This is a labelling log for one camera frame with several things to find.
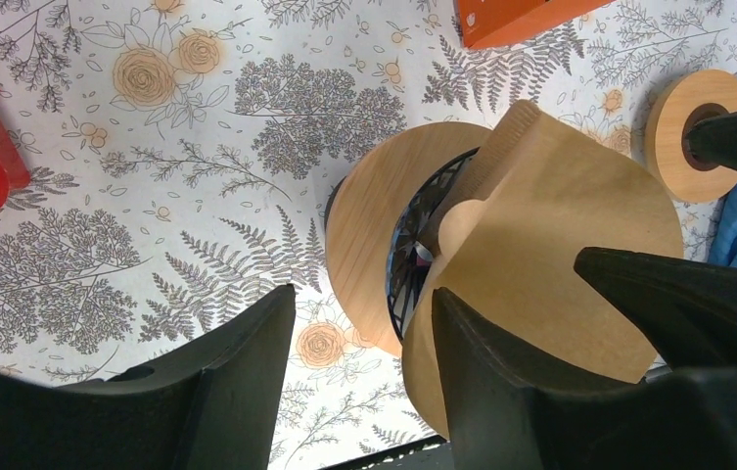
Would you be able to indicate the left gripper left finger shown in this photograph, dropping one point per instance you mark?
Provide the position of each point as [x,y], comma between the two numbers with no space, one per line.
[210,404]

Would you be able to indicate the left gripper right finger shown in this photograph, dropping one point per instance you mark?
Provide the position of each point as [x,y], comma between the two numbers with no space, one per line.
[510,405]

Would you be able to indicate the blue glass dripper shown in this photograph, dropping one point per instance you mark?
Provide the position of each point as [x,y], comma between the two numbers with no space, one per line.
[409,261]

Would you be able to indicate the brown paper coffee filter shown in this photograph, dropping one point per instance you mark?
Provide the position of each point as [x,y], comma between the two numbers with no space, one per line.
[540,192]

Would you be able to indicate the orange coffee filter box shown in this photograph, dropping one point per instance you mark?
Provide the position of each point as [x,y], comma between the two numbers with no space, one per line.
[496,23]

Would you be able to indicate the floral table mat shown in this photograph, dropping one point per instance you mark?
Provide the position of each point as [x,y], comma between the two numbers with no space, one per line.
[182,153]

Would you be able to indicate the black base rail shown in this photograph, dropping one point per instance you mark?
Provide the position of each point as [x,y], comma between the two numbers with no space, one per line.
[432,453]

